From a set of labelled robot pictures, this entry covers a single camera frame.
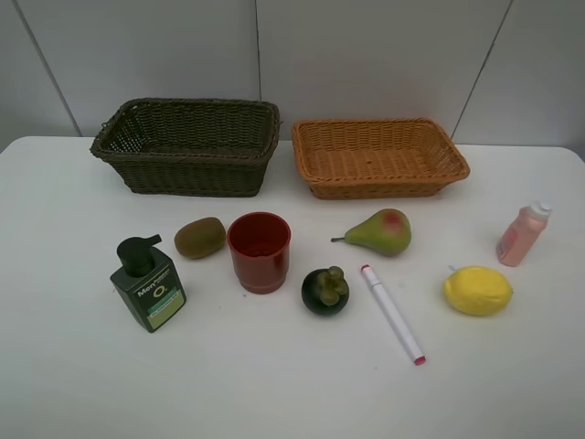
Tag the dark purple mangosteen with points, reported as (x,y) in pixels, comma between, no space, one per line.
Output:
(325,291)

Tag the green red pear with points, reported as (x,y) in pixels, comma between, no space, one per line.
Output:
(387,232)

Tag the white pink marker pen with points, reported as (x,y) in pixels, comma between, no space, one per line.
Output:
(393,316)

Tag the yellow lemon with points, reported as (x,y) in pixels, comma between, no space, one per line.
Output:
(477,291)

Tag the pink bottle white cap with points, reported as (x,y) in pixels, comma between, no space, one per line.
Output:
(522,233)

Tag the red plastic cup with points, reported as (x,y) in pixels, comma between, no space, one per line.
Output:
(259,244)

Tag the brown kiwi fruit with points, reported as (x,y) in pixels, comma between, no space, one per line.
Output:
(200,238)

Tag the orange wicker basket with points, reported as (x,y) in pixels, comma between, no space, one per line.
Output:
(376,158)

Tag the dark brown wicker basket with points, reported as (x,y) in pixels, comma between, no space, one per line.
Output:
(217,148)

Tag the dark green pump bottle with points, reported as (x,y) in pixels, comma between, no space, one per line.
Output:
(148,282)

